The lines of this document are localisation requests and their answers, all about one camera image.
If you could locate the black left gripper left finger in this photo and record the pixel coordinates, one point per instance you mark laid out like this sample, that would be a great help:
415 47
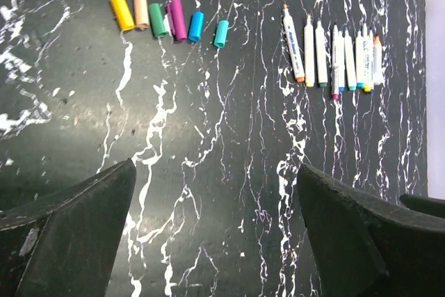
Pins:
65 243

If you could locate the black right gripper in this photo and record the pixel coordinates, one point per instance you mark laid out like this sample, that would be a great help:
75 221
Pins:
431 206

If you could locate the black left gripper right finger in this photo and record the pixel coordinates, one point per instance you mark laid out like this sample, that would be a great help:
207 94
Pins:
366 246

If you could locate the thick orange highlighter pen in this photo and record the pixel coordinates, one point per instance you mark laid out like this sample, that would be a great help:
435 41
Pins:
377 61

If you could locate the teal marker pen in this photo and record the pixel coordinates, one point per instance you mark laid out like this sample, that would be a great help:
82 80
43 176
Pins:
349 60

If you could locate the yellow tip marker pen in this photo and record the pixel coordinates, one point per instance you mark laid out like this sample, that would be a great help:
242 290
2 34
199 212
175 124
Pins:
368 64

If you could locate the purple marker pen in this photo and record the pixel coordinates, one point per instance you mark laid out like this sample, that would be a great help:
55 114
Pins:
335 65

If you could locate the light blue marker pen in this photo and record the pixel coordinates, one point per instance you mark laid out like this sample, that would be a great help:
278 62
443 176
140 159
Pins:
359 59

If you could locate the peach marker pen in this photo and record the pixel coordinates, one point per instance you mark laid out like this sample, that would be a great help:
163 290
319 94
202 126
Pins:
309 53

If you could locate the dark green marker pen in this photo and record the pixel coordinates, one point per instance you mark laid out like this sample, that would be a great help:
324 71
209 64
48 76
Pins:
321 55

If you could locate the yellow orange marker pen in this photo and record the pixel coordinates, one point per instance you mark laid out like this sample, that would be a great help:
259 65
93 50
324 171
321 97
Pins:
293 47

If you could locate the dark green pen cap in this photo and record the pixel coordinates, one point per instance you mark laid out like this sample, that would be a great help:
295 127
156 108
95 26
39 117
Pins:
156 20

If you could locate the peach pen cap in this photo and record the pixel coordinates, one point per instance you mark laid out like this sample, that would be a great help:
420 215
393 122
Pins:
141 14

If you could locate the yellow pen cap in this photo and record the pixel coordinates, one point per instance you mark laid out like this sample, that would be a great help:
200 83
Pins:
123 15

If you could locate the purple pen cap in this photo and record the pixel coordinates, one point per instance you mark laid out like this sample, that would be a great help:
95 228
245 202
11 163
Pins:
176 18

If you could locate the teal pen cap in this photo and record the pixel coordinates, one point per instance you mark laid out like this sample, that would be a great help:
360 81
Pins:
221 34

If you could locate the blue pen cap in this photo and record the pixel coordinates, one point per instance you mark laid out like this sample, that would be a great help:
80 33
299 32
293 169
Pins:
196 26

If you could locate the light green marker pen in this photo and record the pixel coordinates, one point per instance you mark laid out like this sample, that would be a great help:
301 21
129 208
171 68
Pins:
364 37

